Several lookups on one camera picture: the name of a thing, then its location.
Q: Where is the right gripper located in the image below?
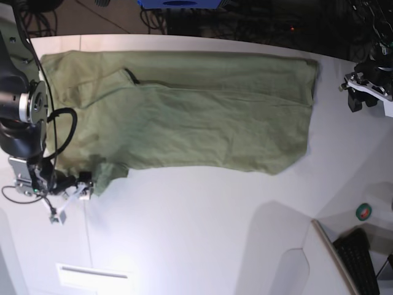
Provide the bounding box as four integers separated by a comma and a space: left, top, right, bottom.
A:
27, 159, 93, 195

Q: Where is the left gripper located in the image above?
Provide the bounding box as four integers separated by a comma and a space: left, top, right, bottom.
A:
348, 60, 392, 112

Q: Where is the green t-shirt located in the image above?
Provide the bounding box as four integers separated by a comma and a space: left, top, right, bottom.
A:
41, 51, 318, 194

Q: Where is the blue box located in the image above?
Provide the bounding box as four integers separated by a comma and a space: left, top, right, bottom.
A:
137, 0, 230, 9

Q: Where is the black keyboard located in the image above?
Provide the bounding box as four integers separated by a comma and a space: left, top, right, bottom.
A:
333, 228, 380, 295

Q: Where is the white label plate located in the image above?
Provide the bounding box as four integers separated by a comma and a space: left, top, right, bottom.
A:
56, 264, 136, 294

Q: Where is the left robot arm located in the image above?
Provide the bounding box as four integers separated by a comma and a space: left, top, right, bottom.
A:
341, 1, 392, 117

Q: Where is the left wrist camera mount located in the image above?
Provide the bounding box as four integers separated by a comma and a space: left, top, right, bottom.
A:
339, 72, 392, 117

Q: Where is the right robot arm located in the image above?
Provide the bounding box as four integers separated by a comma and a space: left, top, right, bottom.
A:
1, 1, 93, 197

